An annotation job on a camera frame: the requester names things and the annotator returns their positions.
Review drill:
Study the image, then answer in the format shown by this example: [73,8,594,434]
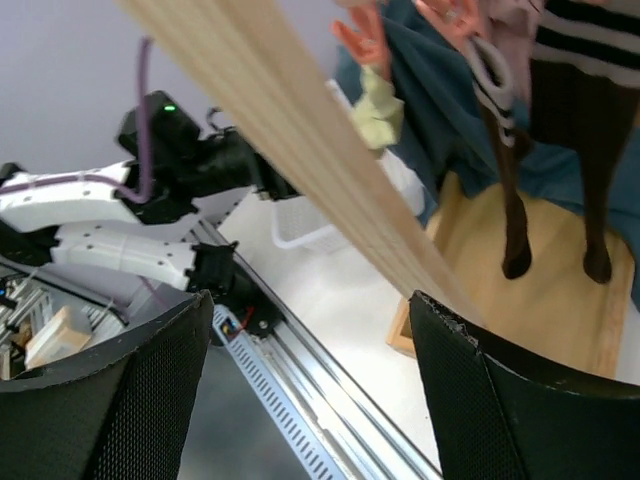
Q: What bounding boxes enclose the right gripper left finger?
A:
[1,292,213,479]

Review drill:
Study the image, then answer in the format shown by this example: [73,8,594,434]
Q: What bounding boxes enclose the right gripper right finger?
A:
[410,291,639,479]

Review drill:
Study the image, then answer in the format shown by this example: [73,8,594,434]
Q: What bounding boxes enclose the pale green sock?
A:
[350,66,404,152]

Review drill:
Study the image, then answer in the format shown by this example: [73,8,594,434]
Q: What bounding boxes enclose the brown striped sock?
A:
[466,36,532,280]
[529,1,639,284]

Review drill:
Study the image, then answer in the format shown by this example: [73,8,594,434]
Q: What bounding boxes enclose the pink round clip hanger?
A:
[332,0,489,76]

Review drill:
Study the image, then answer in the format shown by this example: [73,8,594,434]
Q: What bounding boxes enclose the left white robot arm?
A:
[1,90,297,339]

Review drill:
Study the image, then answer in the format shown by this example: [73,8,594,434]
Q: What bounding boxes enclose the blue cloth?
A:
[334,1,639,258]

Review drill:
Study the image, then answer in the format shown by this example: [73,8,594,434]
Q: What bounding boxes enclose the wooden hanging rack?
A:
[123,1,633,378]

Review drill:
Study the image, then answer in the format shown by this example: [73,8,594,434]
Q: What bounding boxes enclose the pink cloth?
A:
[479,0,545,104]

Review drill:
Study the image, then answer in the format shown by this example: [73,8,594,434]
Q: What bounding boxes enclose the aluminium mounting rail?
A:
[235,248,441,479]

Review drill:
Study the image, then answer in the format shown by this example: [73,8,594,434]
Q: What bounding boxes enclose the slotted cable duct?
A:
[211,305,353,479]

